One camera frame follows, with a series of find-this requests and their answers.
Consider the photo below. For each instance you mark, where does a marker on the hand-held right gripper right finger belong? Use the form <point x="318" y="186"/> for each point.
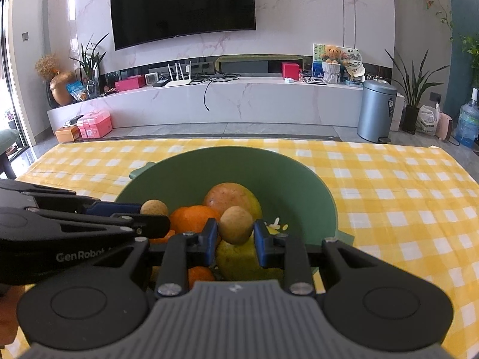
<point x="264" y="246"/>

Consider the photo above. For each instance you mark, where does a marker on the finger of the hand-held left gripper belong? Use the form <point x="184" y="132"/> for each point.
<point x="112" y="208"/>
<point x="149" y="226"/>

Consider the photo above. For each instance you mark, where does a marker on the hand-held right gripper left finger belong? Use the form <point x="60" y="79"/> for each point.
<point x="210" y="239"/>

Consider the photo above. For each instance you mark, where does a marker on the small brown round fruit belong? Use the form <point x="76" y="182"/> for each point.
<point x="235" y="224"/>
<point x="154" y="207"/>

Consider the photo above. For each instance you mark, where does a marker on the orange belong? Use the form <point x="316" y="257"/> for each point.
<point x="200" y="276"/>
<point x="191" y="220"/>
<point x="164" y="239"/>

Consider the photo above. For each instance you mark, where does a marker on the green plastic bowl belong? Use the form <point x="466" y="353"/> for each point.
<point x="262" y="179"/>

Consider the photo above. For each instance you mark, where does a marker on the person's left hand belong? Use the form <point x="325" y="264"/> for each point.
<point x="9" y="318"/>

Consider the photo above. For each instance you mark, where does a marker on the yellow-green pear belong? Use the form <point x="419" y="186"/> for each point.
<point x="239" y="261"/>

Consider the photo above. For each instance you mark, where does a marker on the red-green mango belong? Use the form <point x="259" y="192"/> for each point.
<point x="228" y="196"/>

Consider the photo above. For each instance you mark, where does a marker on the pink storage case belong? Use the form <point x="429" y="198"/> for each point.
<point x="95" y="125"/>

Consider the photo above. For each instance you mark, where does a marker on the orange box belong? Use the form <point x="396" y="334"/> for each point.
<point x="67" y="134"/>

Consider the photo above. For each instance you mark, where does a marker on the green chair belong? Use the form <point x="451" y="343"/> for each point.
<point x="8" y="140"/>

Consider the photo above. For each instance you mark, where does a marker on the blue snack bag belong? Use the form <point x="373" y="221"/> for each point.
<point x="78" y="91"/>

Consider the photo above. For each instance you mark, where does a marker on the pink flat box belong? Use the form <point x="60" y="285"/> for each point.
<point x="130" y="84"/>

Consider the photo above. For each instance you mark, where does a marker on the copper vase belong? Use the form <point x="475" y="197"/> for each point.
<point x="62" y="89"/>

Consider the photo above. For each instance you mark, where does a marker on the potted plant in glass vase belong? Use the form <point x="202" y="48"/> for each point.
<point x="91" y="78"/>

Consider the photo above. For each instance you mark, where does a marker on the black set-top box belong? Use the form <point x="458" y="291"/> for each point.
<point x="159" y="83"/>

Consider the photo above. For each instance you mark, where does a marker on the small white clock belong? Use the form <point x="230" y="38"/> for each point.
<point x="151" y="79"/>

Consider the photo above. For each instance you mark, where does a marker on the yellow checked tablecloth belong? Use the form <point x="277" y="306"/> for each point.
<point x="393" y="202"/>

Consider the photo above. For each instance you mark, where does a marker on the white router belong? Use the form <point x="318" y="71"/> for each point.
<point x="179" y="82"/>

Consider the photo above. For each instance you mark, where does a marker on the white marble television console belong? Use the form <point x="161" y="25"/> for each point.
<point x="262" y="101"/>

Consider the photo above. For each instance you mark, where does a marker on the dried flowers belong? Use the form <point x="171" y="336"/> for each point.
<point x="46" y="65"/>

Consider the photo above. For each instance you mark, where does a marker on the grey pedal trash can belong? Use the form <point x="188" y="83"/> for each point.
<point x="374" y="112"/>

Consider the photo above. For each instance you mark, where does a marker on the red box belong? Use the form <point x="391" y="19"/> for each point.
<point x="290" y="71"/>

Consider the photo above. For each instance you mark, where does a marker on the teddy bear in white pot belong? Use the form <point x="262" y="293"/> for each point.
<point x="332" y="65"/>

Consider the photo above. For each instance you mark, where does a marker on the tall potted plant black pot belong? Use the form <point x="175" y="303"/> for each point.
<point x="411" y="117"/>

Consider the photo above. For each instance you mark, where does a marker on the landscape picture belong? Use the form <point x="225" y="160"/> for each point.
<point x="317" y="58"/>

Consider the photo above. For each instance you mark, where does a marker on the printed paper fan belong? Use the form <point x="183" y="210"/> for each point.
<point x="353" y="63"/>

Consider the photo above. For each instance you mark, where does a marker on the white plastic bag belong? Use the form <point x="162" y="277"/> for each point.
<point x="426" y="121"/>

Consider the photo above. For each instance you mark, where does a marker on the black flat-screen television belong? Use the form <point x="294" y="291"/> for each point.
<point x="179" y="3"/>

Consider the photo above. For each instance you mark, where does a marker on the pink small heater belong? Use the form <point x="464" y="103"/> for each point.
<point x="445" y="127"/>

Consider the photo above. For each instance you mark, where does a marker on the blue water jug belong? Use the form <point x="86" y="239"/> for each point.
<point x="468" y="123"/>

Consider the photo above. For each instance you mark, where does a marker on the green leafy plant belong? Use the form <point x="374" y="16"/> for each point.
<point x="471" y="48"/>

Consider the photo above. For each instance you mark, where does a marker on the dark wall socket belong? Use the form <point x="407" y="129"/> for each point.
<point x="436" y="97"/>

